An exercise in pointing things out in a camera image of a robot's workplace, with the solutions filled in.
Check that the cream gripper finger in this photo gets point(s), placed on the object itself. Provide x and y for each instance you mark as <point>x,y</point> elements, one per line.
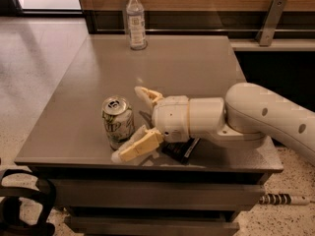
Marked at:
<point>143,141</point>
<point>150,97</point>

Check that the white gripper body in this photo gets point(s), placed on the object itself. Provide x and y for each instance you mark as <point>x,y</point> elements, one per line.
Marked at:
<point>170,117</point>

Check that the green white 7up can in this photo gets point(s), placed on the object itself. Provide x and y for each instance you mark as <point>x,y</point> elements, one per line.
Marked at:
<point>118,120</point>

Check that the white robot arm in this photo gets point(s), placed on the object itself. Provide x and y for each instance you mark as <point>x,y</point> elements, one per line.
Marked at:
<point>242,119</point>

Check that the clear plastic water bottle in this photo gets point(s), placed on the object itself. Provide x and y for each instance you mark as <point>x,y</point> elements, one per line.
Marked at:
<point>136,24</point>

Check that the black snack packet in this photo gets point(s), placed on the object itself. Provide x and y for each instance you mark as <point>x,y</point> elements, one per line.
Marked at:
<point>180,152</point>

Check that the grey upper drawer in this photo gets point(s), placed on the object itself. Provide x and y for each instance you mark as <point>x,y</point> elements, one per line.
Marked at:
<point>155,195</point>

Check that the grey drawer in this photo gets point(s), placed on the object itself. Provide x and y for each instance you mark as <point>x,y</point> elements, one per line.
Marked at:
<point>155,195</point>
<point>105,226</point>

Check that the grey lower drawer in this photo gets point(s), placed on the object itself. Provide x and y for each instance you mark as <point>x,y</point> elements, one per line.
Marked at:
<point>105,226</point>

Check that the striped white power strip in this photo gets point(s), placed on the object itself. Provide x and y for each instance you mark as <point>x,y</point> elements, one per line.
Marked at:
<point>284,199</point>

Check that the metal wall bracket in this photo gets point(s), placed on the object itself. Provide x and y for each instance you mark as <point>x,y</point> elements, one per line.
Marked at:
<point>267,31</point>

